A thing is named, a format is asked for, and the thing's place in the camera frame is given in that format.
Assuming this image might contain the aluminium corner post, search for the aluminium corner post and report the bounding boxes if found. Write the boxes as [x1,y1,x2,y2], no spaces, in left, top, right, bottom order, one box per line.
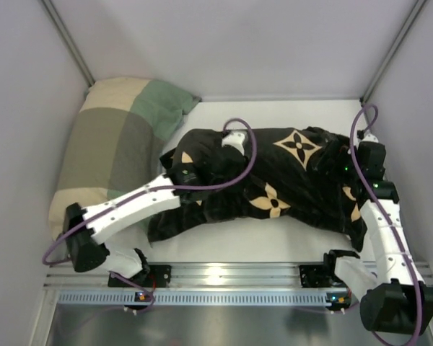
[38,0,95,87]
[359,0,429,105]

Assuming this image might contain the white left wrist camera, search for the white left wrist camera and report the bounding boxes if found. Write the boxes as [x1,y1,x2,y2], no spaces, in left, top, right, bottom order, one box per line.
[222,130,248,155]

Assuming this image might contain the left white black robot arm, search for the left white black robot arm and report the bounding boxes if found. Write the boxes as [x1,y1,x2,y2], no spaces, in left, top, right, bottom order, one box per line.
[62,144,255,279]

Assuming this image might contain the green beige patchwork pillow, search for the green beige patchwork pillow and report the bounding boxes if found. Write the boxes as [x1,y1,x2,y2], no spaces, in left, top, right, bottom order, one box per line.
[48,76,201,239]

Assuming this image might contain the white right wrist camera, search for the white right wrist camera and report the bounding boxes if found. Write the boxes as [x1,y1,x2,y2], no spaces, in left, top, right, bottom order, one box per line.
[357,130,379,143]

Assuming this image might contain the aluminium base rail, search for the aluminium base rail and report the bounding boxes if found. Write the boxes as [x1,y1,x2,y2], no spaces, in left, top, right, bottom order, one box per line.
[45,262,433,289]

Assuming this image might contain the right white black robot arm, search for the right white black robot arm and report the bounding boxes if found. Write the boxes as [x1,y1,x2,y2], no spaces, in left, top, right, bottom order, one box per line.
[323,134,433,337]

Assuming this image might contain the perforated grey cable duct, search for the perforated grey cable duct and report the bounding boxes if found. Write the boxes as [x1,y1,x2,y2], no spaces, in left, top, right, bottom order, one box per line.
[57,288,357,307]

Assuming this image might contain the black floral plush pillowcase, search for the black floral plush pillowcase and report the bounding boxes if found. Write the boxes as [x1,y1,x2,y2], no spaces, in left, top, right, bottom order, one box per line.
[147,127,367,248]

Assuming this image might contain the right aluminium corner post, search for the right aluminium corner post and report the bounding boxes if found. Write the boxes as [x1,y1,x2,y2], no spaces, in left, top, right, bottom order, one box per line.
[359,0,429,105]

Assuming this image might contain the left aluminium corner post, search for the left aluminium corner post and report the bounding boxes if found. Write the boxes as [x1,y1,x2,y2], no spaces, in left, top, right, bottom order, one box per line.
[38,0,95,87]

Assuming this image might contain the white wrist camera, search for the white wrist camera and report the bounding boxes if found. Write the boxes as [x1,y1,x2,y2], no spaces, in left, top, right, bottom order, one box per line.
[357,130,379,143]
[222,130,248,155]

